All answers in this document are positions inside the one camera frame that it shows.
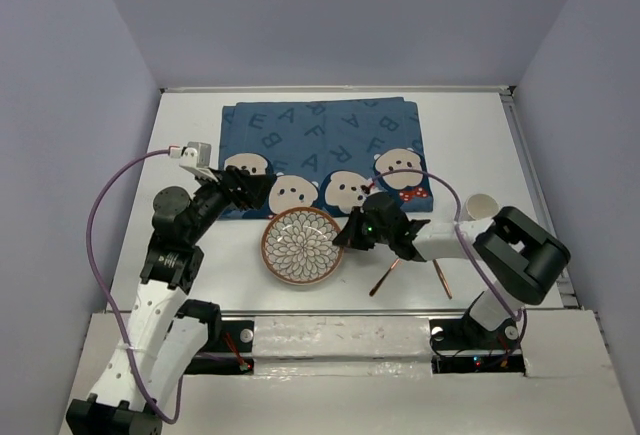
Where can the white foam front strip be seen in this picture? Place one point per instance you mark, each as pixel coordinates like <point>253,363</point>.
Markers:
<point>285,347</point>

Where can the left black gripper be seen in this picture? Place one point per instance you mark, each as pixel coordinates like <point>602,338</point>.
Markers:
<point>253,189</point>

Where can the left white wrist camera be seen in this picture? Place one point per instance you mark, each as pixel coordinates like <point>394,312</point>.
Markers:
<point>194,158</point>

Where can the floral ceramic plate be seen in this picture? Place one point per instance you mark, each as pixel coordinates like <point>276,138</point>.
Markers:
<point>297,246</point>

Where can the copper fork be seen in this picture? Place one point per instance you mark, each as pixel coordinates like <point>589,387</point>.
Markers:
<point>383,278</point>

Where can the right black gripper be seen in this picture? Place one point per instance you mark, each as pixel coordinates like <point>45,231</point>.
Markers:
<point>348,236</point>

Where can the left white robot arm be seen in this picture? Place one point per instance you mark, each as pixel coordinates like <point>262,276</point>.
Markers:
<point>166,328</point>

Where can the copper knife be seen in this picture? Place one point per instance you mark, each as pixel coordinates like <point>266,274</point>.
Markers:
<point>442,278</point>

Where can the white ceramic mug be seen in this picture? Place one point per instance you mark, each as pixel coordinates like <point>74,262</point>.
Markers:
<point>479,206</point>

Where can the blue bear placemat cloth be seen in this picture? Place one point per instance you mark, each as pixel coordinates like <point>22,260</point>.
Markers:
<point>324,152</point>

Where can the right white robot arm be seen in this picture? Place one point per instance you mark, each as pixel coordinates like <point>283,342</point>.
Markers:
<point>524,259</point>

